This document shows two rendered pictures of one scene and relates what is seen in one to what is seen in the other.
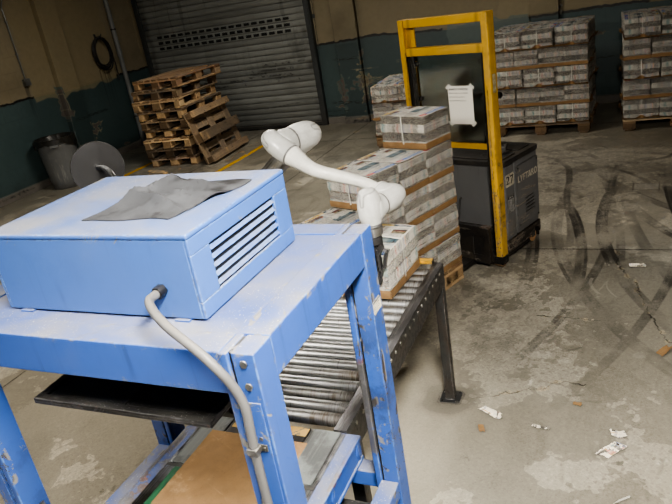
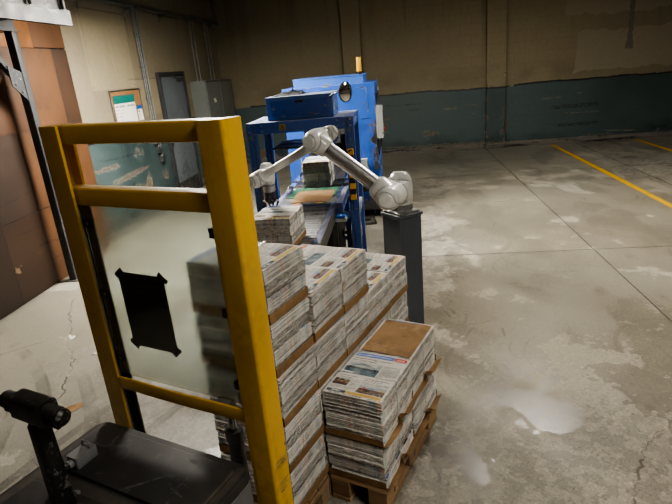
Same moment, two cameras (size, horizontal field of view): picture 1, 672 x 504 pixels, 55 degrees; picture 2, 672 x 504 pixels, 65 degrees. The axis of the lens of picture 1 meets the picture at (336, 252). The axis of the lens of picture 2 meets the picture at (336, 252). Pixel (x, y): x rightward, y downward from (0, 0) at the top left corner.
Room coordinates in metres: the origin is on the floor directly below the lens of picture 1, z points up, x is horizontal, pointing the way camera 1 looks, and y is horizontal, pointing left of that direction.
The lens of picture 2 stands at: (6.46, -0.98, 1.95)
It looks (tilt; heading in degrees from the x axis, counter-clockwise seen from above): 19 degrees down; 161
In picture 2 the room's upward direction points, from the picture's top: 5 degrees counter-clockwise
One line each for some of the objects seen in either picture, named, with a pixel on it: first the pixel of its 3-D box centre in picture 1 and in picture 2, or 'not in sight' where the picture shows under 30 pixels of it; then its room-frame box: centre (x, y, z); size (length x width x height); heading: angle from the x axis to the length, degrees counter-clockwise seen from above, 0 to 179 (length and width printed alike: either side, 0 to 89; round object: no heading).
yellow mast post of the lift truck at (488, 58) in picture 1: (492, 141); (116, 362); (4.50, -1.23, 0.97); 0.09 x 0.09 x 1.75; 43
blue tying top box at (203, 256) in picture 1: (148, 236); (303, 105); (1.60, 0.47, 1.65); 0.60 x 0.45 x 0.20; 64
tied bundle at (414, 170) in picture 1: (392, 172); (293, 301); (4.24, -0.46, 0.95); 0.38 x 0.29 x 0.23; 44
